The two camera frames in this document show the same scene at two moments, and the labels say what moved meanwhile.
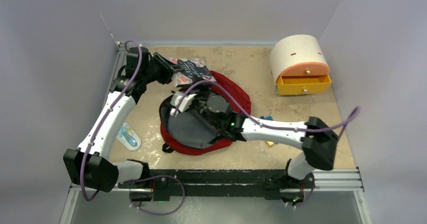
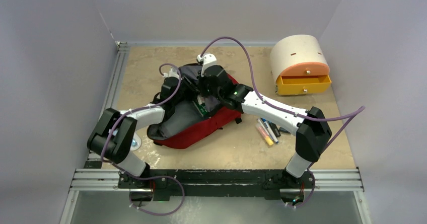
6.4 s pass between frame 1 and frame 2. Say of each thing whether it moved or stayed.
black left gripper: moved
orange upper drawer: stayed
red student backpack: moved
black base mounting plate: stayed
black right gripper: moved
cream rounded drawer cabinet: stayed
